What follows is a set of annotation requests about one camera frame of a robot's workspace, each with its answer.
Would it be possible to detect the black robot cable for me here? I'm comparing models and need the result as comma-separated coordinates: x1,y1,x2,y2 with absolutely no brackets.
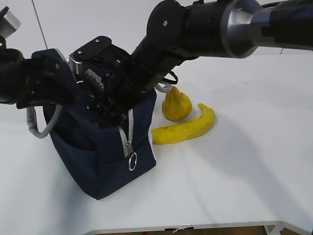
161,71,179,87

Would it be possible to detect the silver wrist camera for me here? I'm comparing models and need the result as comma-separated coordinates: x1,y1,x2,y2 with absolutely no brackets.
68,35,113,92
0,6,21,39

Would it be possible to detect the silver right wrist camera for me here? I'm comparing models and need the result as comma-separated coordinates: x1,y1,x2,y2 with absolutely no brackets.
68,35,113,92

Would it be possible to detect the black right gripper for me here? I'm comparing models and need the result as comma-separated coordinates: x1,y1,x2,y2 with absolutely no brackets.
73,44,177,128

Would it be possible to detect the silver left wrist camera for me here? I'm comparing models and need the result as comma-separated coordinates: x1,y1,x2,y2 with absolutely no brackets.
0,6,21,39

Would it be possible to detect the yellow pear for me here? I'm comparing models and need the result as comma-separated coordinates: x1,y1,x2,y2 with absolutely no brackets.
161,86,193,121

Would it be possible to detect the navy blue lunch bag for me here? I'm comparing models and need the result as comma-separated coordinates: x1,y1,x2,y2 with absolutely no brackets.
31,49,157,200

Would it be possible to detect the yellow banana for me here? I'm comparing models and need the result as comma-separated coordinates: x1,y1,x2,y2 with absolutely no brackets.
152,103,216,145

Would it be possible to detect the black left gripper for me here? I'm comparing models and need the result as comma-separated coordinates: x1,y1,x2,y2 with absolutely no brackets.
0,48,75,108

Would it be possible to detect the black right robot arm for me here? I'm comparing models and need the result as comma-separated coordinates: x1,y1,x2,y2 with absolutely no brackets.
69,0,313,126

